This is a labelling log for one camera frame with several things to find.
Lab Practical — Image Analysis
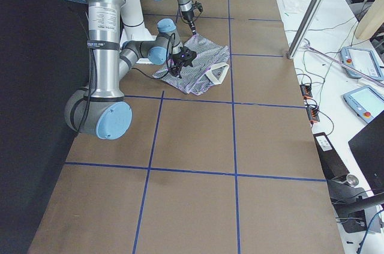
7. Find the near teach pendant tablet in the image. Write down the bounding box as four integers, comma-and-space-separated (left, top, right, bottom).
343, 85, 383, 124

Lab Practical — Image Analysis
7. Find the aluminium frame post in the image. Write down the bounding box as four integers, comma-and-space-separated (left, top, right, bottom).
287, 0, 323, 59

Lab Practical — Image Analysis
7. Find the black power adapter box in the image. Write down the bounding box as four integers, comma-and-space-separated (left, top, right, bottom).
313, 132, 350, 180

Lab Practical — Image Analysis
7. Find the far teach pendant tablet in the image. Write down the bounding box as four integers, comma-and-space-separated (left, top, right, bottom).
341, 47, 383, 81

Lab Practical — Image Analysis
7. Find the teach pendant tablet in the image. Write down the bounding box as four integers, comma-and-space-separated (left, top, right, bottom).
341, 47, 383, 81
343, 85, 383, 124

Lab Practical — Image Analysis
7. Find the navy white striped polo shirt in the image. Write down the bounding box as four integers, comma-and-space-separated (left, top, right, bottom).
153, 34, 230, 95

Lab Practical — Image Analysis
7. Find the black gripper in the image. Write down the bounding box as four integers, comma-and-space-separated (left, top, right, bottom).
169, 47, 196, 77
181, 1, 203, 35

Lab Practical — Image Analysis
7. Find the clear plastic sheet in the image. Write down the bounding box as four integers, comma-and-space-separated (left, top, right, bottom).
283, 0, 311, 14

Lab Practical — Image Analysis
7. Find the black monitor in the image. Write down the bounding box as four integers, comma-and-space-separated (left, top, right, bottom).
348, 115, 384, 194

